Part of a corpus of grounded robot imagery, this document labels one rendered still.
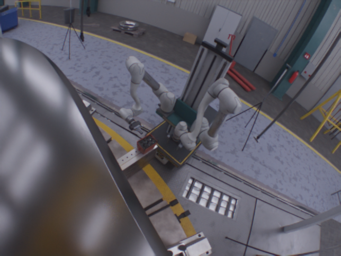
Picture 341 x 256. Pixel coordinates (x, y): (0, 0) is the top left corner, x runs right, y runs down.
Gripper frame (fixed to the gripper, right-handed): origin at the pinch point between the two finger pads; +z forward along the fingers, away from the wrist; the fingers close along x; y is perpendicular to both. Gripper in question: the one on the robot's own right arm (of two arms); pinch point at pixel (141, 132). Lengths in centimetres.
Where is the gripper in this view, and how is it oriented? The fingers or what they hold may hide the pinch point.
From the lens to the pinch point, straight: 174.4
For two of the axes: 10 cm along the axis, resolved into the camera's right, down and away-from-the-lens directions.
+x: 6.9, -4.3, 5.8
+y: 2.5, -6.1, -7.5
